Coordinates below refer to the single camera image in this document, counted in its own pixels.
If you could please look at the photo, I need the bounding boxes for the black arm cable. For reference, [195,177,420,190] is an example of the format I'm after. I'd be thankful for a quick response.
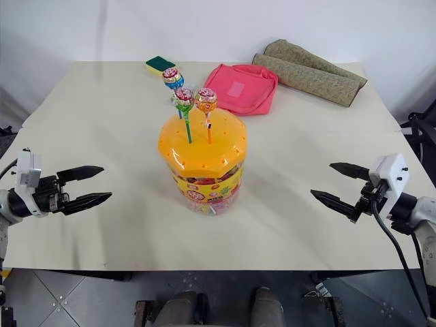
[371,199,429,320]
[0,157,18,181]

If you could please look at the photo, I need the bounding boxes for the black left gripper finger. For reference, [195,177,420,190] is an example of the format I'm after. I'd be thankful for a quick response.
[63,191,113,216]
[56,165,105,183]

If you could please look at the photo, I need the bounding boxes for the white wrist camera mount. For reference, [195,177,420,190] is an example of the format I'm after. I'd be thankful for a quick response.
[14,148,47,219]
[369,153,408,219]

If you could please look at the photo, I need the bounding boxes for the green stick lollipop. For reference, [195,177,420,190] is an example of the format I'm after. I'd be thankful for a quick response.
[171,87,195,144]

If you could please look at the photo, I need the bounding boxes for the orange stick lollipop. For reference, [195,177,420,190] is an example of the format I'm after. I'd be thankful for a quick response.
[194,87,219,144]

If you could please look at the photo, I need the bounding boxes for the yellow-lidded lollipop jar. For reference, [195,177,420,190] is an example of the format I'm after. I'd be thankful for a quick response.
[157,108,249,217]

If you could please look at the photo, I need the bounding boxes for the grey rounded shape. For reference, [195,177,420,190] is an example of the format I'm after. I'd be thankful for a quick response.
[249,286,285,327]
[159,290,209,327]

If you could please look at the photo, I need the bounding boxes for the pink fabric bag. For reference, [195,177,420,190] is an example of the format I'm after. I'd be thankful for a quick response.
[203,63,280,117]

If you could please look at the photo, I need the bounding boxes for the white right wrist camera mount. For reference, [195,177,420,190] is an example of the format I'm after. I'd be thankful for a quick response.
[369,153,408,219]

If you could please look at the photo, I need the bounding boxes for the black chair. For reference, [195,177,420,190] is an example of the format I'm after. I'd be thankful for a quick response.
[399,101,436,187]

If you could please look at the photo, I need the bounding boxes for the blue stick lollipop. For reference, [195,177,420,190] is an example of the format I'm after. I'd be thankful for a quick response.
[161,66,185,119]

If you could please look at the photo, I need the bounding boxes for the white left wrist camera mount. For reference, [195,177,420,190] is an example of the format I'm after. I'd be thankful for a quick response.
[14,148,47,219]

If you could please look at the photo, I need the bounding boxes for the rolled olive woven mat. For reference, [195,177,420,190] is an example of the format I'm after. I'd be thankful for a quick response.
[251,38,369,110]

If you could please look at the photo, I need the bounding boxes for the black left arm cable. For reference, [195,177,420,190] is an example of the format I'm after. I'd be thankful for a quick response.
[0,157,18,181]

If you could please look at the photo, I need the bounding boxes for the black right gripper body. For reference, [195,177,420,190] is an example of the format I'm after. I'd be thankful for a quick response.
[352,179,390,223]

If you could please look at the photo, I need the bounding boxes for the white plug with wire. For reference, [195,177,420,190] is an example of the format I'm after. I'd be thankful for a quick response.
[304,283,330,299]

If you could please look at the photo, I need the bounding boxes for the green and yellow sponge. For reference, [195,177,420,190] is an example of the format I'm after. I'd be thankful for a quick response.
[145,55,176,77]

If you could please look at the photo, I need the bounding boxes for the rusty brown metal plate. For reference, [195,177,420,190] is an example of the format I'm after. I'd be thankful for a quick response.
[134,299,155,327]
[325,296,343,327]

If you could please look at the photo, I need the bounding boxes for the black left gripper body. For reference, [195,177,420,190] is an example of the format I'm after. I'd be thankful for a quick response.
[32,172,72,217]

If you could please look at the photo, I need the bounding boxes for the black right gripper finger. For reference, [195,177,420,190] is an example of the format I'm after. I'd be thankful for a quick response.
[329,162,371,182]
[310,189,358,223]

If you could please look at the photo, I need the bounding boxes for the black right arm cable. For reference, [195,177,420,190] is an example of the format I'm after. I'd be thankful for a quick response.
[371,199,429,320]

